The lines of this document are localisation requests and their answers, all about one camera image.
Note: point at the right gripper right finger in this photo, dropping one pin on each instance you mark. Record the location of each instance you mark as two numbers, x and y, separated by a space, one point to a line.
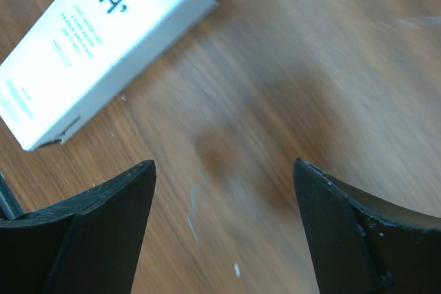
360 243

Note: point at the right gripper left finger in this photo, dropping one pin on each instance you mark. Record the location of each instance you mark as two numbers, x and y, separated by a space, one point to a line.
88 243

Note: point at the small silver box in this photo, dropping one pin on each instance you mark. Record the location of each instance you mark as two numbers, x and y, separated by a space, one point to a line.
79 55

